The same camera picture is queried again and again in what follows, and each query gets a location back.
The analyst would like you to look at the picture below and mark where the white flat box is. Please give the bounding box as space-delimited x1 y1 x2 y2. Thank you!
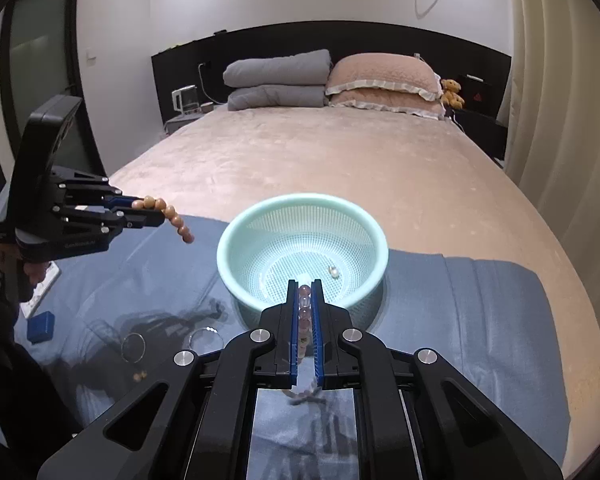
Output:
29 262 61 312

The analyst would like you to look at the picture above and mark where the blue-grey cloth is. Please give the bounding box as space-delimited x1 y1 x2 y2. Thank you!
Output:
15 212 570 480

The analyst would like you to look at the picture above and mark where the black nightstand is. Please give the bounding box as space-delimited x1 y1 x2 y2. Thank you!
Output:
449 109 509 162

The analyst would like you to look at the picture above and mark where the brown wooden bead bracelet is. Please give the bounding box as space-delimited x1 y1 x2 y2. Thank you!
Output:
130 196 196 246

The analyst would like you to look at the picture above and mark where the pink frilled pillow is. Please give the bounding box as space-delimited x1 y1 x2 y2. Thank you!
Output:
324 52 444 104
327 90 446 121

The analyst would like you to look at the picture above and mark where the frosted glass door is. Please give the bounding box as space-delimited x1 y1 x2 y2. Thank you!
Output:
0 0 107 177

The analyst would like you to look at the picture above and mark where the small blue box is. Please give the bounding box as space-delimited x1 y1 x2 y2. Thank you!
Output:
26 311 55 345

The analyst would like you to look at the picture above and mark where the brown teddy bear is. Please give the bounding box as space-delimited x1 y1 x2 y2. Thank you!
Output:
439 78 466 111

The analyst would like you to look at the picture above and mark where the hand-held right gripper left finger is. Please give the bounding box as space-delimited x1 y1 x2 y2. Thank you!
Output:
37 280 300 480

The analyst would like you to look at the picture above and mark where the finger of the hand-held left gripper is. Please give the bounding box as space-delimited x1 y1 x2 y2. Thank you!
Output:
55 204 167 241
50 169 137 210

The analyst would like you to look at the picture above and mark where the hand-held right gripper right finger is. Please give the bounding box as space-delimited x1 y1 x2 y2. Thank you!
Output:
312 279 564 480

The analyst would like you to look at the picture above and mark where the white electric kettle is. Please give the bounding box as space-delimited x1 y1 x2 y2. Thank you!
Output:
172 84 201 116

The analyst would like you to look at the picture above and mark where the grey nightstand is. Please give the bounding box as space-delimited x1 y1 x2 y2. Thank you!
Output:
162 110 207 136

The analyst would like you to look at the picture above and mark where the thin silver bangle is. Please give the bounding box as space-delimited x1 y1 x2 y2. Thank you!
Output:
120 332 147 364

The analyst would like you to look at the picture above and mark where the person's left hand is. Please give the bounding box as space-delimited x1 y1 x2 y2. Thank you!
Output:
20 261 49 304

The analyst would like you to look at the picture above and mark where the silver pearl bracelet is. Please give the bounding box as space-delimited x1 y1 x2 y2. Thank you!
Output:
187 326 221 349

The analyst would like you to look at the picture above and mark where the bed with pink cover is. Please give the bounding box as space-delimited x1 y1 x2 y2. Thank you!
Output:
107 102 600 480

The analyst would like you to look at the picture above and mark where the teal mesh basket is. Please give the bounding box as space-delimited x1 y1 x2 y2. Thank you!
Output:
216 192 390 331

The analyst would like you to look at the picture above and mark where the cream curtain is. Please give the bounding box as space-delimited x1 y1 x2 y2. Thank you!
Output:
499 0 600 281

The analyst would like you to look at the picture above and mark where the pink bead bracelet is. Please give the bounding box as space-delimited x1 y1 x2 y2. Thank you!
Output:
284 283 327 407

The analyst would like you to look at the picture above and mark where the black headboard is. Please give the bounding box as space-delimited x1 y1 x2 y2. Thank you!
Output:
151 21 512 162

